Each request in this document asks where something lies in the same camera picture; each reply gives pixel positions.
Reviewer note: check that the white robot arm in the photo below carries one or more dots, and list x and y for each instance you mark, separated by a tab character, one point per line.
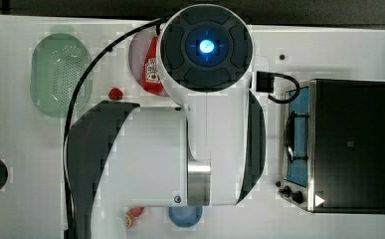
203	146

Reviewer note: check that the grey oval plate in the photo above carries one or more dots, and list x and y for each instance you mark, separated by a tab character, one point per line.
137	52

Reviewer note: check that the plush strawberry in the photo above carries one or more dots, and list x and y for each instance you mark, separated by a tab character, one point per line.
136	212

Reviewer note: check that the green perforated colander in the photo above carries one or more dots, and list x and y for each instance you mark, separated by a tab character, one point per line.
58	62

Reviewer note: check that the blue cup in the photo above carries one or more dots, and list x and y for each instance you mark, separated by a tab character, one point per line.
186	216

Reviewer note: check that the plush orange slice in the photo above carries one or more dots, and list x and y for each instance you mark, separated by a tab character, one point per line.
128	221

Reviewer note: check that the toy oven with blue window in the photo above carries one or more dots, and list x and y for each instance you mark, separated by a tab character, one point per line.
334	147

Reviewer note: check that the black connector with cable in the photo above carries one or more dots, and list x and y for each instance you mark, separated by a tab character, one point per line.
265	84

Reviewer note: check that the red ketchup bottle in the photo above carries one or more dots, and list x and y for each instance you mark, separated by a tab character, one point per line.
150	80

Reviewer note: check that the small red plush fruit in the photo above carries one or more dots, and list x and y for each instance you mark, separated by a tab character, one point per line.
115	94

